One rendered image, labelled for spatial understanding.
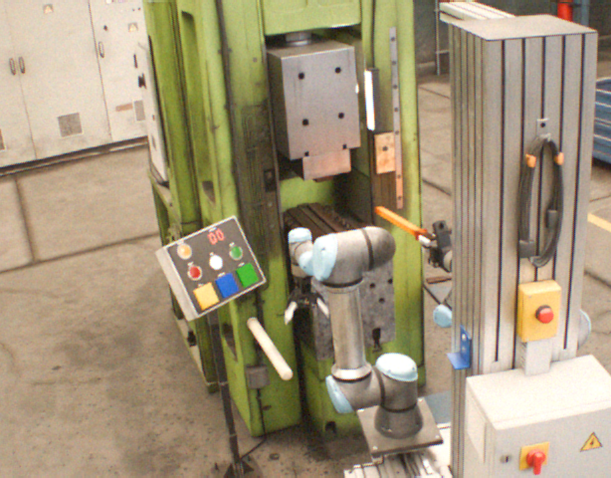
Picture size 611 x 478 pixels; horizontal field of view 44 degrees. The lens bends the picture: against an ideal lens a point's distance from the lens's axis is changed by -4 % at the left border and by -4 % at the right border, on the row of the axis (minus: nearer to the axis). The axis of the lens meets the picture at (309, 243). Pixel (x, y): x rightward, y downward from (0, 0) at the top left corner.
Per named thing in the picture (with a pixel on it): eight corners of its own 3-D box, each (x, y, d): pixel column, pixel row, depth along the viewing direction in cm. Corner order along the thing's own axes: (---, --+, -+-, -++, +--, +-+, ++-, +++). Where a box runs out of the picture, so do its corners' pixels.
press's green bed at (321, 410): (397, 422, 362) (395, 339, 342) (324, 446, 351) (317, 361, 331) (350, 364, 409) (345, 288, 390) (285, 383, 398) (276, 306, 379)
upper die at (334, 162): (350, 171, 309) (349, 148, 305) (304, 180, 303) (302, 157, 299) (312, 144, 345) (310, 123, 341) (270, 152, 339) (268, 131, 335)
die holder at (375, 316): (396, 339, 342) (393, 248, 323) (316, 361, 331) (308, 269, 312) (345, 287, 390) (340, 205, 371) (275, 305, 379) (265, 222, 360)
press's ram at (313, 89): (379, 142, 309) (374, 44, 293) (290, 160, 298) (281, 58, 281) (338, 119, 345) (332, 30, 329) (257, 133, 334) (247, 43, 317)
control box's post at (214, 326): (244, 477, 335) (209, 259, 290) (236, 480, 334) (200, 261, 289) (241, 472, 339) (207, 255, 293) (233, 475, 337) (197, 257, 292)
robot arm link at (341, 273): (387, 411, 222) (372, 234, 205) (338, 424, 219) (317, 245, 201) (372, 393, 233) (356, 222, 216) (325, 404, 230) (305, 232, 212)
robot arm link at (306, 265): (335, 250, 244) (324, 237, 253) (302, 257, 241) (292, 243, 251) (337, 272, 247) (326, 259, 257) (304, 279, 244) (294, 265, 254)
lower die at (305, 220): (355, 251, 324) (354, 232, 321) (310, 262, 318) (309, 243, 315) (318, 217, 360) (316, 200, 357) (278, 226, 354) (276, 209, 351)
